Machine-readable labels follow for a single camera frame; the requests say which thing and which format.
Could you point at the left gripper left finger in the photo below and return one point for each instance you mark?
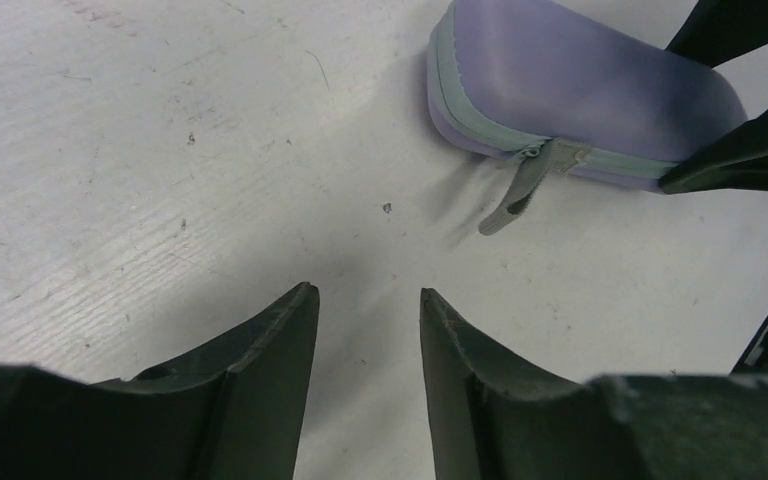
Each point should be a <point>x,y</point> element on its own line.
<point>231,408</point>

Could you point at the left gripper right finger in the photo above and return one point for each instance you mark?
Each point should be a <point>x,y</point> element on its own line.
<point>494,415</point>

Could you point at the purple zippered umbrella case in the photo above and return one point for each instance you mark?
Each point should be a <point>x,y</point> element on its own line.
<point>551,90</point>

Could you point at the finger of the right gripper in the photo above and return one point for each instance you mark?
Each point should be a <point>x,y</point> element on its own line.
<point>717,31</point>

